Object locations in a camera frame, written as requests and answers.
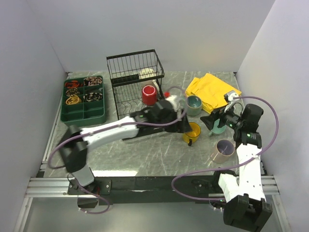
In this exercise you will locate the red mug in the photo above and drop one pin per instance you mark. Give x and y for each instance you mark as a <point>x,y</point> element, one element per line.
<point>149,95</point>

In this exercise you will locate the folded yellow cloth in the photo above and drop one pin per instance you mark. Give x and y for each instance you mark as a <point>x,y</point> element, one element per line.
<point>210,90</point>

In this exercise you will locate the yellow mug black handle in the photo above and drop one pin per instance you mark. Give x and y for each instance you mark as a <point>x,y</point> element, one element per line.
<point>192,136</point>

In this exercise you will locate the pink mug lilac inside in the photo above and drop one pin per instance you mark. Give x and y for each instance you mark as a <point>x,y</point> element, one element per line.
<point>223,150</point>

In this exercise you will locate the blue-green speckled ceramic mug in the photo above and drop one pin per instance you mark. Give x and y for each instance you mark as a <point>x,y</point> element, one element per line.
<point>194,105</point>

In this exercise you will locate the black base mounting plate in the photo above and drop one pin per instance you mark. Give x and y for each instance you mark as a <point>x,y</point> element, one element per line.
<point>154,189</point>

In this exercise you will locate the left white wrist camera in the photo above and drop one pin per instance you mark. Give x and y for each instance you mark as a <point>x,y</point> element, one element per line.
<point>176,101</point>

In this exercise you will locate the black yellow rolled band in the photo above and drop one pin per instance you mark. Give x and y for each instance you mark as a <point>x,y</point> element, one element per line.
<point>72,92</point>

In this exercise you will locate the green compartment tray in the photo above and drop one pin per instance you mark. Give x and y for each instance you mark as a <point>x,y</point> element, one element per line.
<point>83,102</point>

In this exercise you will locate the small teal cup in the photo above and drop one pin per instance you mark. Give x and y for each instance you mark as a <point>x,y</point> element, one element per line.
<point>216,130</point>

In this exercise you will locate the orange black rolled band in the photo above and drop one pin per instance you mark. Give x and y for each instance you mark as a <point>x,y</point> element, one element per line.
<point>72,84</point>

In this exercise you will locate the black wire dish rack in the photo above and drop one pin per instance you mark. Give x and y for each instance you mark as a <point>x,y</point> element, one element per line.
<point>124,76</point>

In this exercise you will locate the white floral mug green inside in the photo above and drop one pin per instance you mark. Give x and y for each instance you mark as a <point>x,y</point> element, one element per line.
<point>147,73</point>

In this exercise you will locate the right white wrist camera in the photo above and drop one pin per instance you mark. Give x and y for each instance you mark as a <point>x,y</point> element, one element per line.
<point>231,98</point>

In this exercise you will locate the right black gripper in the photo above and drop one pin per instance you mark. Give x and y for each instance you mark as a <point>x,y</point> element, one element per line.
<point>209,120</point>

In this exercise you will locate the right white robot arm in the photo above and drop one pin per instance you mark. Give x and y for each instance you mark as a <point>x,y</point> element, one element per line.
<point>246,207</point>

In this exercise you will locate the black beige rolled band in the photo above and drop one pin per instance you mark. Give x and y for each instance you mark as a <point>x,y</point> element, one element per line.
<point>93,96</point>

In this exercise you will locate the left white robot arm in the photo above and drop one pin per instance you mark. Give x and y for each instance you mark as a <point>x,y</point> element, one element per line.
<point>165,115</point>

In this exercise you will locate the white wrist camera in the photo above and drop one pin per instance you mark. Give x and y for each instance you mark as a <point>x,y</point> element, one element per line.
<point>231,98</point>
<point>176,101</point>

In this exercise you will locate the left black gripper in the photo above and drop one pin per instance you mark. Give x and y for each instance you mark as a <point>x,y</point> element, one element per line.
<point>180,126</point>

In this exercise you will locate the brown white rolled band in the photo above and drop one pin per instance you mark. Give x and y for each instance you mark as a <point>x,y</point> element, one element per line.
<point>93,81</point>

